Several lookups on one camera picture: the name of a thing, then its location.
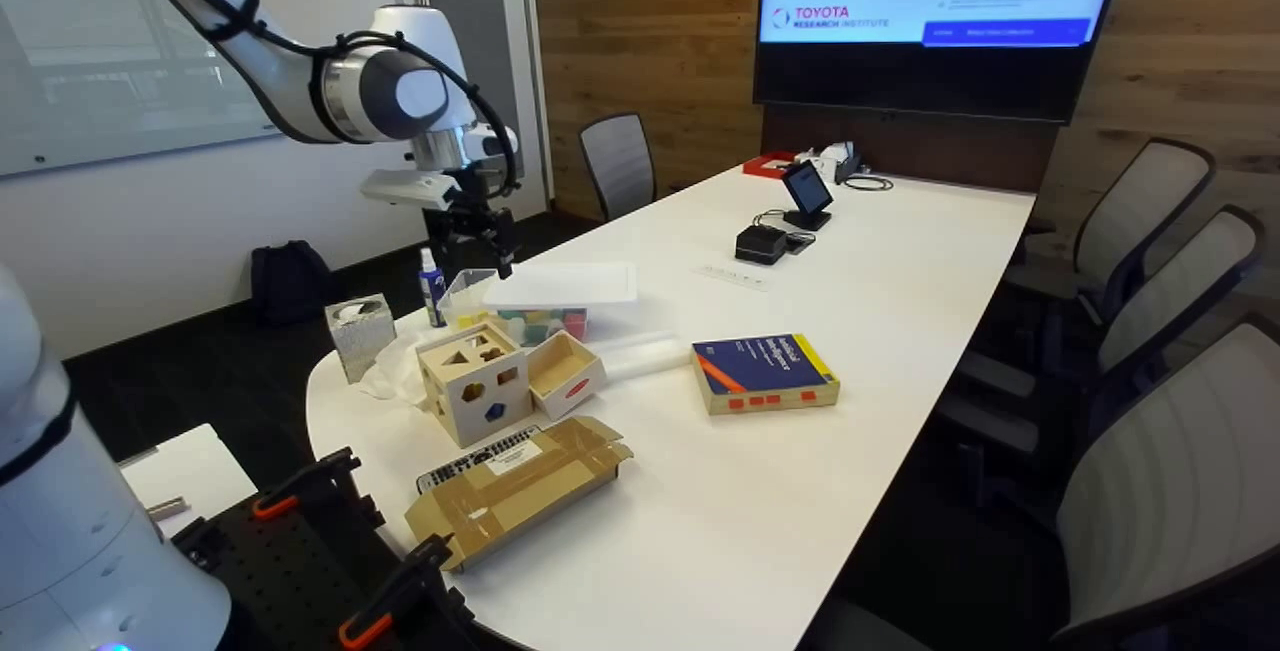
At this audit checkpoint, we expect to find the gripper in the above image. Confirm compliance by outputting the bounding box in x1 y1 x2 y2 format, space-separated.
424 167 522 282

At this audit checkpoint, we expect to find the white bin lid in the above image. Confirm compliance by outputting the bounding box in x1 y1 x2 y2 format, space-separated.
482 261 640 311

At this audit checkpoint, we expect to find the wooden shape sorter box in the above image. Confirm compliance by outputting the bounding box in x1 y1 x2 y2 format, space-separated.
414 322 536 449

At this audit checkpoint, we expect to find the wooden shape sorter lid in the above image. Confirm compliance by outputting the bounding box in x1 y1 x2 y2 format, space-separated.
524 329 608 421

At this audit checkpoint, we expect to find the small clear plastic container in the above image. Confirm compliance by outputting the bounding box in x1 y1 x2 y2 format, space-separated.
439 268 500 329

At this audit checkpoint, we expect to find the small spray bottle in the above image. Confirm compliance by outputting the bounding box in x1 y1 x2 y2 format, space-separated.
418 247 449 329

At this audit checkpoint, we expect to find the heap of coloured blocks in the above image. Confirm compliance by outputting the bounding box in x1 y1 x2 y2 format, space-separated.
497 307 590 346

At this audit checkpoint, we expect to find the clear plastic bin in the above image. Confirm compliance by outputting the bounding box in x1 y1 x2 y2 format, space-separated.
484 262 641 348

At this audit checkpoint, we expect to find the silver tissue box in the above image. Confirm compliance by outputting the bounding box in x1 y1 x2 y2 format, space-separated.
324 293 399 385

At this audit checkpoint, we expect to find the white cloth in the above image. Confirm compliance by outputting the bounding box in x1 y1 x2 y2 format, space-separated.
358 329 433 405

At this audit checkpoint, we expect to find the grey office chair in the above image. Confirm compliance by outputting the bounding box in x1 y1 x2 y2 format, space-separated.
577 111 659 224

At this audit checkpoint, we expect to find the black backpack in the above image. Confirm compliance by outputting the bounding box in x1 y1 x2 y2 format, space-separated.
248 239 336 328

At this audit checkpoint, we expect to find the clear plastic roll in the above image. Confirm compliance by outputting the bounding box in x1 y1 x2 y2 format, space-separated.
598 330 694 383

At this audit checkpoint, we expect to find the black remote control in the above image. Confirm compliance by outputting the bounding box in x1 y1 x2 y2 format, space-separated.
415 423 544 495

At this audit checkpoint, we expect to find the grey door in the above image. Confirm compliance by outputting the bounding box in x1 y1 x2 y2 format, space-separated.
384 0 554 217

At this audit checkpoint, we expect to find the open cardboard box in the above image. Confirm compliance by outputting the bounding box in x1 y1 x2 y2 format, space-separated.
403 415 635 574

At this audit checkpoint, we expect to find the white power strip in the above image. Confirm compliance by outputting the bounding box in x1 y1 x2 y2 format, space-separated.
694 263 772 293

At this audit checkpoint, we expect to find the small black box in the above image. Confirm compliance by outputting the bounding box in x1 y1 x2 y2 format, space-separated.
734 223 790 266

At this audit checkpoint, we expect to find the black clamp with orange trigger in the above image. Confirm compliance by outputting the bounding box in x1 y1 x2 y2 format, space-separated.
337 533 479 651
250 447 387 532

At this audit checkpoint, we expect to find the blue and yellow book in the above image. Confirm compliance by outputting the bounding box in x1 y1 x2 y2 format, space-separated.
690 332 842 417

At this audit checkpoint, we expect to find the tablet on stand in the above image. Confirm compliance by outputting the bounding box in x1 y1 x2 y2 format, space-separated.
779 159 836 233

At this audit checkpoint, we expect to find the white side table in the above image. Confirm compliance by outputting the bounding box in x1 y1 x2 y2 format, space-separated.
118 422 260 538

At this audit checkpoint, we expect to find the white conference device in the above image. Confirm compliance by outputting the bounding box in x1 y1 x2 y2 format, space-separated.
798 140 863 184

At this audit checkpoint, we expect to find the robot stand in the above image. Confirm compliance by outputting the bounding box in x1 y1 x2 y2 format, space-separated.
170 476 536 651

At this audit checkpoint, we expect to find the glass whiteboard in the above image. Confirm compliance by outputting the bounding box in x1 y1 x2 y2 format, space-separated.
0 0 403 180

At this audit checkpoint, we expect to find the row of office chairs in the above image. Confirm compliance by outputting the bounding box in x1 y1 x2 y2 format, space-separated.
800 136 1280 651

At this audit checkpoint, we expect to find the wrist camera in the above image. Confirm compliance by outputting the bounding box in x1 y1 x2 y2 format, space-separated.
360 168 463 212

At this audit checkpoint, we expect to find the wall television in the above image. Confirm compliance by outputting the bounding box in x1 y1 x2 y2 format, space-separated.
751 0 1136 126

